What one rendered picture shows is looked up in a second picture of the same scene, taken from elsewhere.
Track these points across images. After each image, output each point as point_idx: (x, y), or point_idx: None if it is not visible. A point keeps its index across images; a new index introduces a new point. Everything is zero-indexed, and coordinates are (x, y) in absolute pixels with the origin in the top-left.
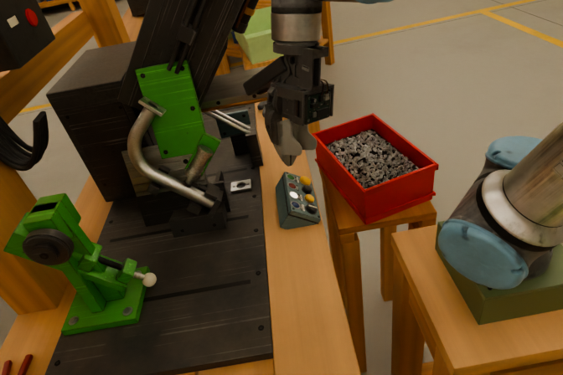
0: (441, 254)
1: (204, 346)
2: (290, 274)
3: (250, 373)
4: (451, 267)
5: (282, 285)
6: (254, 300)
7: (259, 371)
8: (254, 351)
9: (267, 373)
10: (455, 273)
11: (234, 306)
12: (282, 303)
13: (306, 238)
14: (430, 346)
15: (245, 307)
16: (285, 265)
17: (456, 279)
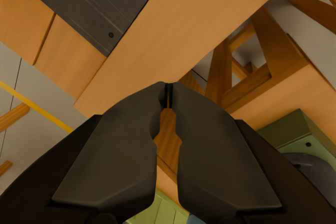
0: (287, 119)
1: (62, 1)
2: (170, 18)
3: (91, 46)
4: (269, 133)
5: (154, 20)
6: (122, 5)
7: (97, 50)
8: (95, 45)
9: (101, 57)
10: (263, 136)
11: None
12: (140, 35)
13: None
14: (231, 90)
15: (111, 4)
16: (177, 3)
17: (260, 133)
